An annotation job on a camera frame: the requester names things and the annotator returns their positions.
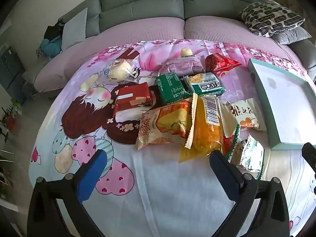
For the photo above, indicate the green snack packet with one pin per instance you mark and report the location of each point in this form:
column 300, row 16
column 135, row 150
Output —
column 171, row 87

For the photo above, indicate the pink snack packet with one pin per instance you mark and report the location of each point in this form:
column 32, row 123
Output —
column 177, row 65

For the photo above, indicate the beige and orange snack packet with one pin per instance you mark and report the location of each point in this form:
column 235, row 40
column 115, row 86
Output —
column 163, row 126

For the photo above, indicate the dark cabinet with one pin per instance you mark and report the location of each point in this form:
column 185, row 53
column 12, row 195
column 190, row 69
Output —
column 11, row 74

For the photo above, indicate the dark grey pillow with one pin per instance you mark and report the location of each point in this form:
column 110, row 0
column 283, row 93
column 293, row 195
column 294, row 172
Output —
column 293, row 35

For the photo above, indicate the white packet with orange print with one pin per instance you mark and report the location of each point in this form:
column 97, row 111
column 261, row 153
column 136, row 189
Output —
column 244, row 116

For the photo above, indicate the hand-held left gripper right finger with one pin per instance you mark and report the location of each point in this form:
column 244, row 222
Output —
column 223, row 172

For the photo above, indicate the clear bun packet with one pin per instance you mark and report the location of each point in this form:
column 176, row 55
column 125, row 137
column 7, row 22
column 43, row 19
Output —
column 118, row 69

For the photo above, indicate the grey sofa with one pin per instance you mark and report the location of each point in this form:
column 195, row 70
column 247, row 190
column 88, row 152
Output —
column 148, row 7

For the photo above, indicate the small red and green packet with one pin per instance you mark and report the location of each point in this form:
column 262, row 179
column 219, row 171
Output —
column 233, row 143

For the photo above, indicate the white and green corn packet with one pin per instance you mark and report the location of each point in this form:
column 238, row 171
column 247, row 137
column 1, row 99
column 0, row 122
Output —
column 205, row 84

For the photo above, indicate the clear orange snack packet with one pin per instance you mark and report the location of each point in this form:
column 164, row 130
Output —
column 205, row 133

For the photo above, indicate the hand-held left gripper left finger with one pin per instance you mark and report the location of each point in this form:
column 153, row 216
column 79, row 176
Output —
column 91, row 175

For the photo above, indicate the printed cartoon blanket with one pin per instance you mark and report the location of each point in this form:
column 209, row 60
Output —
column 160, row 202

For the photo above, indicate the teal tray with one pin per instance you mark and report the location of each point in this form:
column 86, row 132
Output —
column 284, row 98

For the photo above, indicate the teal cloth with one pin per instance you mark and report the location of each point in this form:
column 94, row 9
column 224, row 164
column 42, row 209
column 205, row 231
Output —
column 50, row 47

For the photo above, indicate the light grey pillow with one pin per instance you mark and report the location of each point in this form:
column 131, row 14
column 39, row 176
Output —
column 74, row 29

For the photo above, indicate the black and white patterned pillow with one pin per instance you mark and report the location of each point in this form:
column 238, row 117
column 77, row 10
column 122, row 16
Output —
column 271, row 17

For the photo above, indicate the silver and green packet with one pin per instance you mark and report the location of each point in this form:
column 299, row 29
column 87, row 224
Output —
column 251, row 158

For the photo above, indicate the pink sofa seat cushion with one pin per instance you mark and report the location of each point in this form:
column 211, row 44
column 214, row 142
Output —
column 123, row 39
column 222, row 29

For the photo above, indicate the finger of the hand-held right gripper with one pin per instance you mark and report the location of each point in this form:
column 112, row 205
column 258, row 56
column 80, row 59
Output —
column 310, row 153

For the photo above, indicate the black bag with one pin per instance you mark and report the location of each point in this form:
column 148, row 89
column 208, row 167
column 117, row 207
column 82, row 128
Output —
column 53, row 30

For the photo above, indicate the shiny red snack packet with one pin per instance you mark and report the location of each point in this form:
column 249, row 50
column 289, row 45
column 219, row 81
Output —
column 217, row 64

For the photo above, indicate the red wafer packet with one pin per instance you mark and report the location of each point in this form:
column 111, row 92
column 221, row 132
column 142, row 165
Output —
column 130, row 96

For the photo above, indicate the potted plants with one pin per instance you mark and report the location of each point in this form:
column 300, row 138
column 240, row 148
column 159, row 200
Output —
column 11, row 114

